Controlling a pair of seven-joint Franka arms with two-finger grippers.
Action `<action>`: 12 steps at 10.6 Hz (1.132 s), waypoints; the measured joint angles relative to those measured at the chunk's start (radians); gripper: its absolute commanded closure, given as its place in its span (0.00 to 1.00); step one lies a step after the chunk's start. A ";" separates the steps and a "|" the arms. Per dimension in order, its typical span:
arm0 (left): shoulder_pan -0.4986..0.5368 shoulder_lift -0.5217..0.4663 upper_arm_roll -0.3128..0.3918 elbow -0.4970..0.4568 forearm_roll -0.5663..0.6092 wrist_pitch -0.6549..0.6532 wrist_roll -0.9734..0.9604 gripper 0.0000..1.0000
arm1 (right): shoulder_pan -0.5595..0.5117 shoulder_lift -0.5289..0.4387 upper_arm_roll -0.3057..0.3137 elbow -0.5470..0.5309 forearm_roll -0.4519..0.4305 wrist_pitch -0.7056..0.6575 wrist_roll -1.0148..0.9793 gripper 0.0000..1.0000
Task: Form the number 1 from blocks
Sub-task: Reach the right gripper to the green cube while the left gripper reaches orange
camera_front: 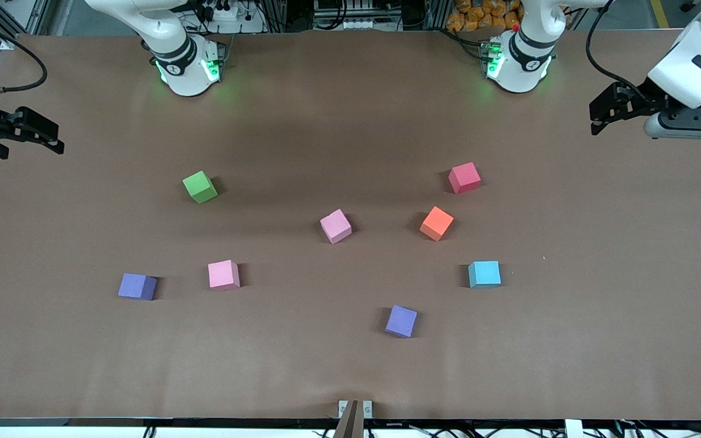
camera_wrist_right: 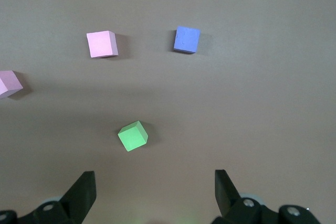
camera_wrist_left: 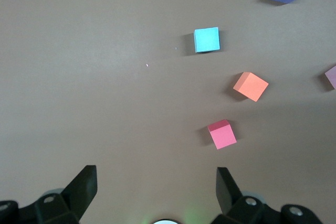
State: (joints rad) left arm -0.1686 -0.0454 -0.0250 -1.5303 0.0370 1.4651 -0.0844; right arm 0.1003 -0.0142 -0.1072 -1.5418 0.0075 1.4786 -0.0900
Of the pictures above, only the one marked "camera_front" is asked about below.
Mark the brown mounting pole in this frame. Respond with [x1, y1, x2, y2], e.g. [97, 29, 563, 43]
[332, 400, 365, 438]

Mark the green foam block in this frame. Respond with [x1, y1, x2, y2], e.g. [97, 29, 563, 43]
[182, 170, 218, 204]

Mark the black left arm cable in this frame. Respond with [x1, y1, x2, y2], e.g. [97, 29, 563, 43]
[585, 0, 649, 92]

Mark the orange snack bag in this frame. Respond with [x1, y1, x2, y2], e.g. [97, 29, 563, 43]
[447, 0, 523, 32]

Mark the red foam block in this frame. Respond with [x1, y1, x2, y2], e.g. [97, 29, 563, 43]
[448, 162, 482, 195]

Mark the white power strip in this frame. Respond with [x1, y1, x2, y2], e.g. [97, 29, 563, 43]
[204, 0, 248, 23]

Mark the cyan foam block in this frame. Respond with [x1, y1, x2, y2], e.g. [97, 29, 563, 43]
[468, 260, 502, 289]

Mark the brown paper table cover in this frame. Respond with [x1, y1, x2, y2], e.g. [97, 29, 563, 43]
[0, 29, 701, 422]

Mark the metal equipment rack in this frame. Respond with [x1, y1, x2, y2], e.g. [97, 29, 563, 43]
[313, 0, 401, 31]

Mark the purple foam block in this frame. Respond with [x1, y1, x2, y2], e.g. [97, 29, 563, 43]
[117, 273, 158, 301]
[385, 305, 418, 338]

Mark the pink foam block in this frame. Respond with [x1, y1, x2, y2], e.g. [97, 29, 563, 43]
[208, 260, 241, 291]
[319, 209, 353, 245]

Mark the orange foam block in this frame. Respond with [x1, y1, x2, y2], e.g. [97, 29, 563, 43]
[419, 206, 455, 242]

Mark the small metal mounting bracket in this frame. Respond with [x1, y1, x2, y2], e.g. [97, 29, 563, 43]
[338, 400, 374, 420]

